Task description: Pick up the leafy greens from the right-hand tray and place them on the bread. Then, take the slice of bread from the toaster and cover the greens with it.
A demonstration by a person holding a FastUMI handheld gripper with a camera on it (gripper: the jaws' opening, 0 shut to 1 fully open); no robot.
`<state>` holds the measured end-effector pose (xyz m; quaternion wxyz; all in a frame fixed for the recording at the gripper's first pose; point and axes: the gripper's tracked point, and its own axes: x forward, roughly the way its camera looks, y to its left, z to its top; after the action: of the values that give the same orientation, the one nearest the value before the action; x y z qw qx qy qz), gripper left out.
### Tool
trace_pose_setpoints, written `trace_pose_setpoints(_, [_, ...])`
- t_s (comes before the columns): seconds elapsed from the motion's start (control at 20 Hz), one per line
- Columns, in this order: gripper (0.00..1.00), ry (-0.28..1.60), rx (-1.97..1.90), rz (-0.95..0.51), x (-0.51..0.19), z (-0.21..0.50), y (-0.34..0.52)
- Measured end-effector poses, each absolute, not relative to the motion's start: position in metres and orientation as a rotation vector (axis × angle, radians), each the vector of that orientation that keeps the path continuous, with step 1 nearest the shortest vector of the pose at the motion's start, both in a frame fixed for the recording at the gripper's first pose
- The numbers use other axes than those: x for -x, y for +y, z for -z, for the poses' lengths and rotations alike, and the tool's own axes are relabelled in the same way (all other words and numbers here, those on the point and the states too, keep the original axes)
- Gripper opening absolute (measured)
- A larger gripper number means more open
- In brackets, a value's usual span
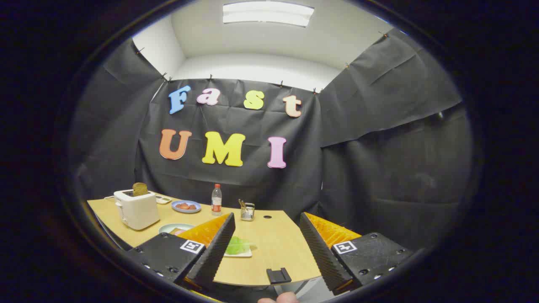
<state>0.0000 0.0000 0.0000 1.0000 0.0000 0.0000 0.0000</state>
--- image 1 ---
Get green lettuce leaf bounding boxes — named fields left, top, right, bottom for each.
left=225, top=237, right=251, bottom=255

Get white toaster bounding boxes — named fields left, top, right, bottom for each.
left=114, top=189, right=160, bottom=231

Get black table edge clamp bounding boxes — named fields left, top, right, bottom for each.
left=267, top=268, right=292, bottom=284

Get black backdrop cloth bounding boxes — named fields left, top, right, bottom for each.
left=69, top=27, right=474, bottom=253

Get ceiling light panel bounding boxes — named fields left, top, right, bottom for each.
left=222, top=1, right=315, bottom=28

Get blue plate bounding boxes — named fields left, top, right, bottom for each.
left=171, top=200, right=202, bottom=214

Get clear plastic water bottle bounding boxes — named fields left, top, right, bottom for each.
left=211, top=183, right=223, bottom=216

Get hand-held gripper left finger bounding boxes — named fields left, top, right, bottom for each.
left=126, top=213, right=236, bottom=291

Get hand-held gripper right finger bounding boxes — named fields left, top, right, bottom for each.
left=299, top=212, right=415, bottom=295

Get pale green plate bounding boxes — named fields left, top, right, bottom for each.
left=159, top=223, right=195, bottom=235

